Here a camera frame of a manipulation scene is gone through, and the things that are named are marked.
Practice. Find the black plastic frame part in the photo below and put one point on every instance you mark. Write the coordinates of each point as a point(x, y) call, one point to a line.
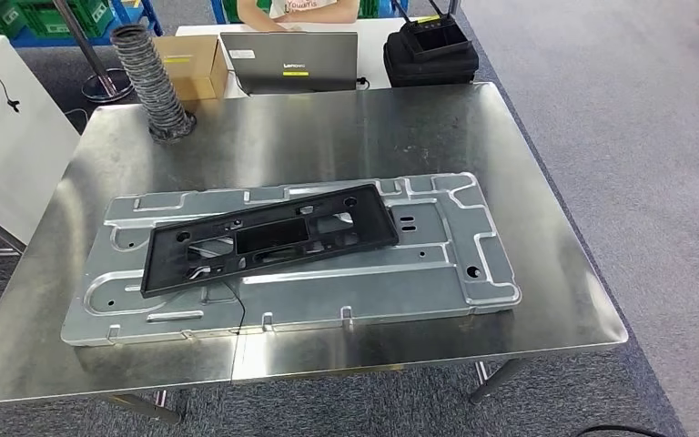
point(162, 259)

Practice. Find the stainless steel workbench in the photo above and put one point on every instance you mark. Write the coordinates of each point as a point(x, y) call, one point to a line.
point(325, 133)

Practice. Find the grey stamped metal plate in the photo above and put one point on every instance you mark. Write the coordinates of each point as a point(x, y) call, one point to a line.
point(355, 289)

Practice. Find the white desk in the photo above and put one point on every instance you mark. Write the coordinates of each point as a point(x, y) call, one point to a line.
point(370, 54)

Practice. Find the black equipment case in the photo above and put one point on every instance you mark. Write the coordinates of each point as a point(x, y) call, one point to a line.
point(428, 72)

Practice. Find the grey laptop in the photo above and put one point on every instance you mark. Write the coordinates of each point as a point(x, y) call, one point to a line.
point(289, 63)

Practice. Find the black open tray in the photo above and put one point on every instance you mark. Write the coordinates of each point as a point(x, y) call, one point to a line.
point(446, 45)

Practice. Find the person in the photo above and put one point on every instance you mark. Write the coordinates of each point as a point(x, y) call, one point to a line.
point(313, 9)

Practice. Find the brown cardboard box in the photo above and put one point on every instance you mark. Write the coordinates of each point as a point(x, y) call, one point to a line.
point(196, 66)

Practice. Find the white cabinet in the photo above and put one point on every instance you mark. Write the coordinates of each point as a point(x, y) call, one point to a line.
point(12, 157)

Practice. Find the metal stanchion post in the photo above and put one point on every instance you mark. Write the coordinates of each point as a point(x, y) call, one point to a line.
point(105, 84)

